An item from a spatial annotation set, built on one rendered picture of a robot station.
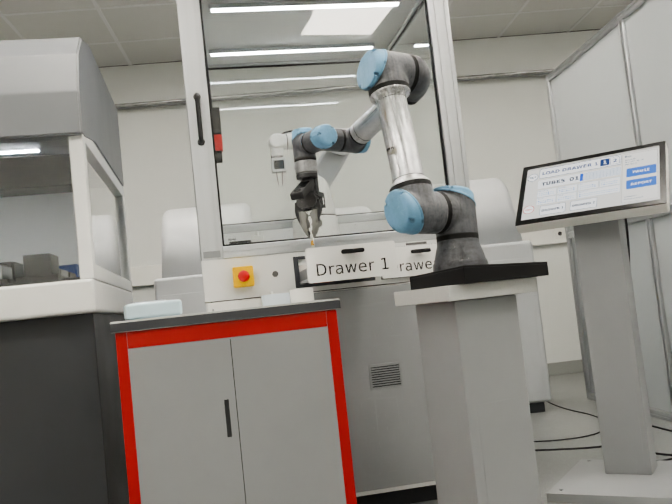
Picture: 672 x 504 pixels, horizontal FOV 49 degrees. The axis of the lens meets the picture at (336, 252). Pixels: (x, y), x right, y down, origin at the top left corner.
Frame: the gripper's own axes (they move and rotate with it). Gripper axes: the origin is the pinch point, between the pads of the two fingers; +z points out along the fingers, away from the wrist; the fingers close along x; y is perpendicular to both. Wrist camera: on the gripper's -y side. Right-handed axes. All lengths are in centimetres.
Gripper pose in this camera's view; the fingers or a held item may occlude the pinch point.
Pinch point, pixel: (310, 233)
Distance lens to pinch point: 245.2
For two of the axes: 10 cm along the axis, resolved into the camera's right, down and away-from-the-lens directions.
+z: 1.1, 9.9, -0.7
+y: 3.6, 0.3, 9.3
